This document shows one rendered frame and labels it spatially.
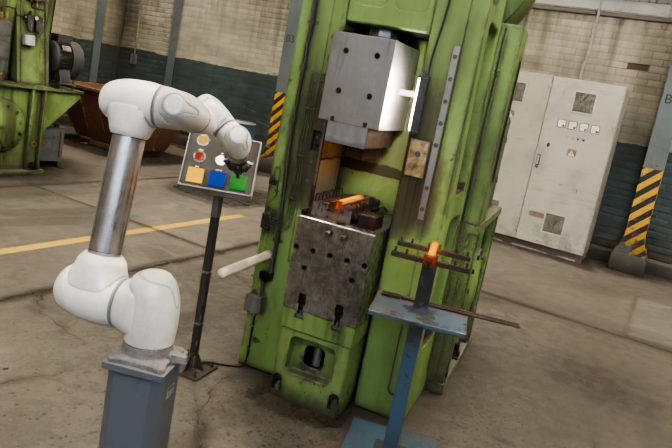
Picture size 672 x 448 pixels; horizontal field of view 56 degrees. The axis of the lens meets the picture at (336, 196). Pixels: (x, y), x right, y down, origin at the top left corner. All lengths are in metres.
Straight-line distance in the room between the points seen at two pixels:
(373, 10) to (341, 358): 1.61
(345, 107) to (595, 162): 5.35
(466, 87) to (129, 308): 1.72
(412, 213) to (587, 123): 5.17
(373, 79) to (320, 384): 1.43
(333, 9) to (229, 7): 7.94
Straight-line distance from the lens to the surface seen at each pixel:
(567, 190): 7.99
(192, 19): 11.49
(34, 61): 7.43
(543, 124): 8.03
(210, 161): 3.02
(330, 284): 2.96
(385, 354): 3.18
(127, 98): 2.04
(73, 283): 2.10
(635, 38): 8.65
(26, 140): 7.41
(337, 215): 2.95
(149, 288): 1.99
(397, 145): 3.33
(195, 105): 1.99
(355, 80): 2.90
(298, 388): 3.19
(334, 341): 3.03
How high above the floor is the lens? 1.53
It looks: 10 degrees down
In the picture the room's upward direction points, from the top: 11 degrees clockwise
